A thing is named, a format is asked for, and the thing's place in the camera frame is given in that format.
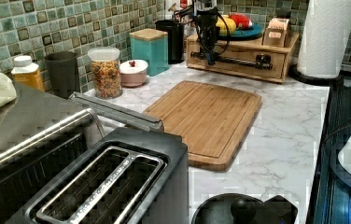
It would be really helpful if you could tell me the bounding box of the black cylindrical container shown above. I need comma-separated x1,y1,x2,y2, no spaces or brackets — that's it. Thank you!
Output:
155,20,184,64

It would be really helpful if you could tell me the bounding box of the red fruit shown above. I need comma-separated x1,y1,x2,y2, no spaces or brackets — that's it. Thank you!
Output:
230,14,253,30

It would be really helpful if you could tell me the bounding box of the black paper towel holder base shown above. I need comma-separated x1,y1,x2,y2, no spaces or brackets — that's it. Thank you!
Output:
288,64,344,86

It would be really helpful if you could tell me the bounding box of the black two-slot toaster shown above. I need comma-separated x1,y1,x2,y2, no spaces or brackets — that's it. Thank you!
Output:
6,128,189,224

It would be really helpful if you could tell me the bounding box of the pink ceramic bowl with lid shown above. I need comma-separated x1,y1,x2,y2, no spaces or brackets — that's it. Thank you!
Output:
119,60,148,87

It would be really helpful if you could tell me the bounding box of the wooden drawer cabinet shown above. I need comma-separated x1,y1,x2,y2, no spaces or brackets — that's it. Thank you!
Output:
186,33,299,83

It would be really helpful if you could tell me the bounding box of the teal canister with wooden lid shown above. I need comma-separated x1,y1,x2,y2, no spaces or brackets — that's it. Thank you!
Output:
129,28,169,77

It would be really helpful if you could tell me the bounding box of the teal plate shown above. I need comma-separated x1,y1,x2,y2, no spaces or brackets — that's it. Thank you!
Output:
218,24,263,41

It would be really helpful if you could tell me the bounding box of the wooden drawer with black handle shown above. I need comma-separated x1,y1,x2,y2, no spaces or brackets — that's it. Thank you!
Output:
186,42,287,83

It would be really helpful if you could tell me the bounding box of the black pan lid with knob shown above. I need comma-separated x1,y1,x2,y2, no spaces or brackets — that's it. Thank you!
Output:
191,193,298,224

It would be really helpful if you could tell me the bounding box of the dark grey cup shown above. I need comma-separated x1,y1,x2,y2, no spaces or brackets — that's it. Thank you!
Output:
45,51,80,99

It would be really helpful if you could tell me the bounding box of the yellow banana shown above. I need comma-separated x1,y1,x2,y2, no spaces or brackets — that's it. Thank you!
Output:
216,16,236,35

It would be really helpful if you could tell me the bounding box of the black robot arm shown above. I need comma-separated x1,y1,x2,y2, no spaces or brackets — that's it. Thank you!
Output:
190,0,219,65

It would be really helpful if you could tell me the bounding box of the brown tea bag box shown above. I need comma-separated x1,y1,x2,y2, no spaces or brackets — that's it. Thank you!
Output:
262,18,290,48

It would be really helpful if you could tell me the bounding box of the yellow bottle with white cap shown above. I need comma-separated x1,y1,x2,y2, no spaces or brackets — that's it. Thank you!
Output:
11,55,45,91

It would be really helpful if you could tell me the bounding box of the clear jar of colourful cereal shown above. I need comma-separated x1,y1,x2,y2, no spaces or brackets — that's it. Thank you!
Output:
88,47,122,99

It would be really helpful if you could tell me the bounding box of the black stove top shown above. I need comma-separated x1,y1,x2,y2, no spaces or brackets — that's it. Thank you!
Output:
306,72,351,224

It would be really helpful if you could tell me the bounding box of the grey foil box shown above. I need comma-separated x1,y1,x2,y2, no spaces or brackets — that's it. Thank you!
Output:
69,91,164,132

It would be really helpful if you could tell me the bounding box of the stainless steel toaster oven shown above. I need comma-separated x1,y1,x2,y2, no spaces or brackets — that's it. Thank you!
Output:
0,84,105,224

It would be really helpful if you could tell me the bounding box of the white paper towel roll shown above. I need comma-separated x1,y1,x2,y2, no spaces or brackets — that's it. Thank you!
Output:
297,0,351,79

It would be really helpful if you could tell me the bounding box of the bamboo cutting board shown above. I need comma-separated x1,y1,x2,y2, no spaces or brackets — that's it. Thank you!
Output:
145,81,261,172

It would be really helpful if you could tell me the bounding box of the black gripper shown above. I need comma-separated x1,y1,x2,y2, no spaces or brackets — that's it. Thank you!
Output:
193,7,218,65

